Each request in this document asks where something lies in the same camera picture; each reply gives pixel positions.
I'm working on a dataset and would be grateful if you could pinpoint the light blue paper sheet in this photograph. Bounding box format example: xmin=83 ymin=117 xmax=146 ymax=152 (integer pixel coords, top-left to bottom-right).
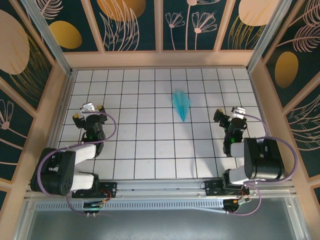
xmin=171 ymin=88 xmax=191 ymax=124

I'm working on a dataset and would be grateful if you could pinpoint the grey metal sheet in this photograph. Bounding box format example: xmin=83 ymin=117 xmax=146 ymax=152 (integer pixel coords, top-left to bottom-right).
xmin=24 ymin=196 xmax=301 ymax=240

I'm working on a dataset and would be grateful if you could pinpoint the small circuit board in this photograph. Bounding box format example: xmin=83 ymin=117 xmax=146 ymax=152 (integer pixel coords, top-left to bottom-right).
xmin=223 ymin=198 xmax=252 ymax=213
xmin=83 ymin=199 xmax=105 ymax=210

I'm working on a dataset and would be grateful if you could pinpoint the aluminium side rail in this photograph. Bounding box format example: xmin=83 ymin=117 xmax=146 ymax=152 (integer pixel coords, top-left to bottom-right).
xmin=39 ymin=69 xmax=76 ymax=181

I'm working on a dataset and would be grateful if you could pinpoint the purple cable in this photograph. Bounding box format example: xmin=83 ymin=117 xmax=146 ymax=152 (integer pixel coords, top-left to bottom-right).
xmin=226 ymin=113 xmax=298 ymax=216
xmin=37 ymin=111 xmax=118 ymax=216

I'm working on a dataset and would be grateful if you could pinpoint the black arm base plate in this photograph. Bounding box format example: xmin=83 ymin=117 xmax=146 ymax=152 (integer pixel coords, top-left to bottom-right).
xmin=204 ymin=179 xmax=251 ymax=197
xmin=71 ymin=181 xmax=118 ymax=199

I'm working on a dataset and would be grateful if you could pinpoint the aluminium corner post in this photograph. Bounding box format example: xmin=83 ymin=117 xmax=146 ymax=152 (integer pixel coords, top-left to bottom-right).
xmin=21 ymin=0 xmax=74 ymax=76
xmin=246 ymin=0 xmax=292 ymax=73

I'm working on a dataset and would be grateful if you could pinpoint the aluminium mounting rail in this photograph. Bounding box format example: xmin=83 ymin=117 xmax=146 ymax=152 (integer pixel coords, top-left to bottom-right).
xmin=24 ymin=176 xmax=296 ymax=201

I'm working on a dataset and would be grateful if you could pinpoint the perforated metal cable tray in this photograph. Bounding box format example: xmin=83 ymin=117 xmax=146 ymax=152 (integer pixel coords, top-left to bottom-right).
xmin=34 ymin=201 xmax=227 ymax=211

